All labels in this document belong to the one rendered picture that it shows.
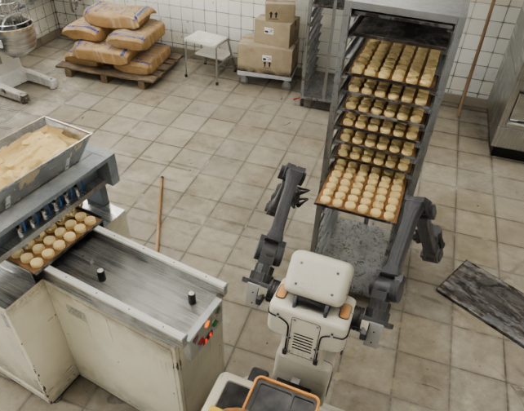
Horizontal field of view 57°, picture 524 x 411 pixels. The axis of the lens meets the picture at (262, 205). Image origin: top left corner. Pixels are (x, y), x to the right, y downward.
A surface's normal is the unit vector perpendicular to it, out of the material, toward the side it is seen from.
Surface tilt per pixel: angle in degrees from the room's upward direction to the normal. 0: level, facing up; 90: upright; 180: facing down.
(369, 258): 0
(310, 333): 82
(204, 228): 0
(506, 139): 88
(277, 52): 86
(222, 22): 90
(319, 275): 47
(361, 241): 0
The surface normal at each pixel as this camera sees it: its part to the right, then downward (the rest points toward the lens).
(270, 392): 0.04, -0.77
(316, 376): -0.36, 0.47
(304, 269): -0.25, -0.09
